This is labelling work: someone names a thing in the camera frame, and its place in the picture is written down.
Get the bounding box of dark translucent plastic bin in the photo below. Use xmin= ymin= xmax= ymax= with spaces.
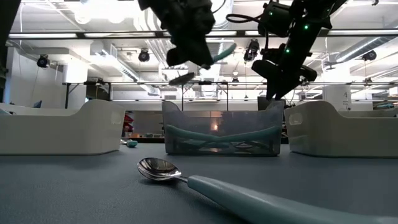
xmin=161 ymin=100 xmax=285 ymax=157

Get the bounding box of black ceiling spotlight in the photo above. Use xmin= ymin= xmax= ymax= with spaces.
xmin=137 ymin=49 xmax=150 ymax=63
xmin=361 ymin=49 xmax=377 ymax=62
xmin=36 ymin=54 xmax=50 ymax=68
xmin=243 ymin=39 xmax=261 ymax=62

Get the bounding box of silver ventilation duct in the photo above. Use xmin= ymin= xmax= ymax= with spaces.
xmin=334 ymin=35 xmax=398 ymax=63

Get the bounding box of teal-handled silver spoon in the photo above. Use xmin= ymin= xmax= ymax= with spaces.
xmin=119 ymin=139 xmax=139 ymax=149
xmin=217 ymin=126 xmax=282 ymax=143
xmin=169 ymin=42 xmax=238 ymax=87

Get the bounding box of ceiling light strip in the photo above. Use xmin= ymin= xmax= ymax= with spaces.
xmin=8 ymin=32 xmax=78 ymax=39
xmin=328 ymin=29 xmax=398 ymax=36

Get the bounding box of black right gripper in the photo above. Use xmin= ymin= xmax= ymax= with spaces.
xmin=251 ymin=43 xmax=318 ymax=101

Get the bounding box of light blue-handled silver spoon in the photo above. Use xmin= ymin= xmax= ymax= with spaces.
xmin=137 ymin=157 xmax=398 ymax=224

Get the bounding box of white plastic bin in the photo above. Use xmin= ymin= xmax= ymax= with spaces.
xmin=284 ymin=100 xmax=398 ymax=159
xmin=0 ymin=99 xmax=126 ymax=156

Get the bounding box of blue table mat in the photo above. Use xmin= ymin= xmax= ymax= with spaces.
xmin=0 ymin=142 xmax=398 ymax=224

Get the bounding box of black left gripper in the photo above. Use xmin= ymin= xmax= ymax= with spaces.
xmin=138 ymin=0 xmax=216 ymax=70

